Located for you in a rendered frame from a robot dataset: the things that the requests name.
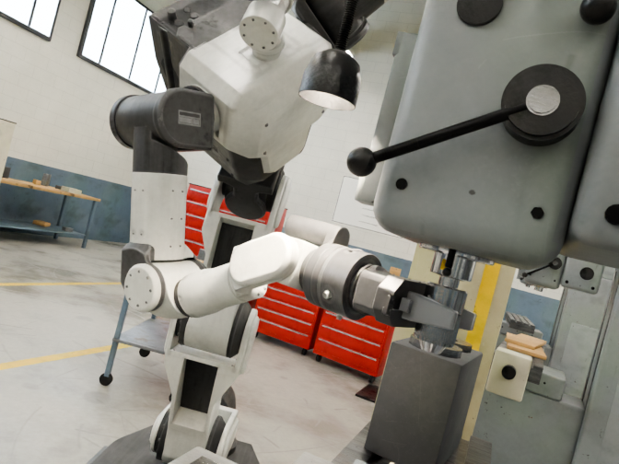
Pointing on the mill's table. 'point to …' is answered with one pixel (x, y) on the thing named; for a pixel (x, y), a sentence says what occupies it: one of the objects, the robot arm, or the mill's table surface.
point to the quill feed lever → (566, 111)
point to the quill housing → (539, 9)
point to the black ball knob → (597, 11)
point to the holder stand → (423, 402)
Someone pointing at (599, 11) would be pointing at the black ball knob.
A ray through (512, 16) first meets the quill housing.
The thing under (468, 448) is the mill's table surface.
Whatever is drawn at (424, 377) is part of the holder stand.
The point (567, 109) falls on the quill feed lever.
